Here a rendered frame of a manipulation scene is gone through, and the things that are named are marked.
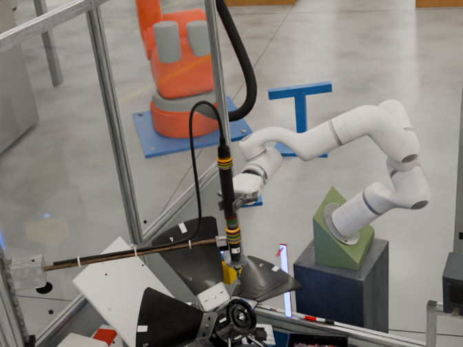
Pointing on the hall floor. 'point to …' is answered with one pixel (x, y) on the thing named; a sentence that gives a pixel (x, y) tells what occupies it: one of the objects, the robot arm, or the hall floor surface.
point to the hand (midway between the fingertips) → (229, 204)
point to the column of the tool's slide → (8, 317)
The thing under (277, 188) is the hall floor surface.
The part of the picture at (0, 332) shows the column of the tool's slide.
